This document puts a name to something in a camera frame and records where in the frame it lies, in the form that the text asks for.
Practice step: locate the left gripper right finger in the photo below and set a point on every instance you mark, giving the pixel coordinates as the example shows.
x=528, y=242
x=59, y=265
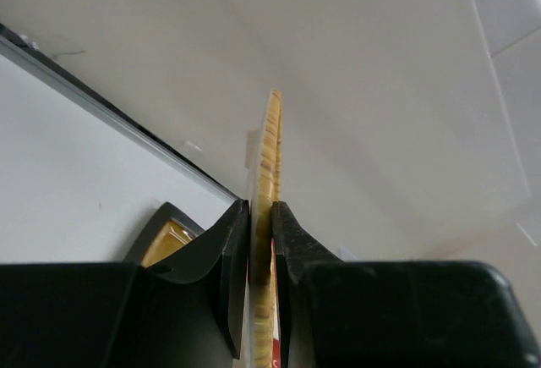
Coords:
x=335, y=313

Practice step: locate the black yellow square plate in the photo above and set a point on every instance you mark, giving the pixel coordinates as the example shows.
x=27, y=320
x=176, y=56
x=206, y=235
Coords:
x=168, y=230

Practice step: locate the red teal floral plate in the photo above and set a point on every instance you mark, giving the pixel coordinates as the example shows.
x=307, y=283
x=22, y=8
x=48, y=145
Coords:
x=282, y=315

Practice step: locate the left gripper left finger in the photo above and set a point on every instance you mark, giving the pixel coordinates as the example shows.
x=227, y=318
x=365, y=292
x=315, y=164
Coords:
x=184, y=311

